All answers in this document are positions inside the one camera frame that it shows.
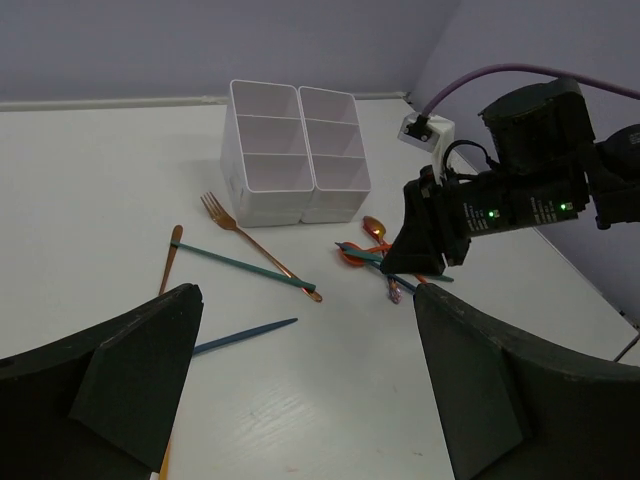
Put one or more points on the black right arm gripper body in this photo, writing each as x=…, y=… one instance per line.
x=466, y=206

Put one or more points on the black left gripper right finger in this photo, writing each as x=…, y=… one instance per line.
x=515, y=406

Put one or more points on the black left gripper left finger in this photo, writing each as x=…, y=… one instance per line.
x=100, y=403

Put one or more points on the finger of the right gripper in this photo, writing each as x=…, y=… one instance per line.
x=419, y=247

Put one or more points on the orange chopstick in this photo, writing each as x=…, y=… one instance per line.
x=163, y=473

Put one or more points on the dark blue fork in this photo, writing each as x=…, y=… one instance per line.
x=242, y=336

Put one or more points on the teal chopstick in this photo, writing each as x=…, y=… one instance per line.
x=279, y=277
x=422, y=278

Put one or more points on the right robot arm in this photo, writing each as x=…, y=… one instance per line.
x=546, y=126

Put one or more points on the blue utensil in pile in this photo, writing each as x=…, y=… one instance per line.
x=403, y=283

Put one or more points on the iridescent small spoon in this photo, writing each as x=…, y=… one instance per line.
x=394, y=291

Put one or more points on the orange plastic spoon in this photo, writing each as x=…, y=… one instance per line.
x=356, y=256

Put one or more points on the teal chopstick in pile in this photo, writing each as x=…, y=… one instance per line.
x=422, y=278

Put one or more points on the left white organizer box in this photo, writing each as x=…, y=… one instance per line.
x=264, y=157

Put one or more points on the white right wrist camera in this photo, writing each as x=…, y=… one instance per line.
x=432, y=134

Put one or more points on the copper fork long handle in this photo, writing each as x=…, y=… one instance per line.
x=176, y=237

